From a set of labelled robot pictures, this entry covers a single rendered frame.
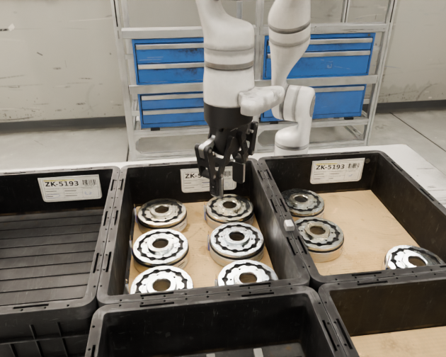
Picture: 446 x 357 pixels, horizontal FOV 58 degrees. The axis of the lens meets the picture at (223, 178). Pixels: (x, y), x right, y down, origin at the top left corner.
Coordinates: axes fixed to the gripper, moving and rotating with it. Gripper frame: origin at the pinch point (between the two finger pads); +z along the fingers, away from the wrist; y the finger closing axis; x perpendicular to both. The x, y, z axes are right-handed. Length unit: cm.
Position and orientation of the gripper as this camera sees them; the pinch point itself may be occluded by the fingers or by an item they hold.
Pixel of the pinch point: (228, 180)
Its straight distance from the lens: 66.7
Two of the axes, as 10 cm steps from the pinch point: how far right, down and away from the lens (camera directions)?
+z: 0.0, 8.7, 4.9
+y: -6.0, 3.9, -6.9
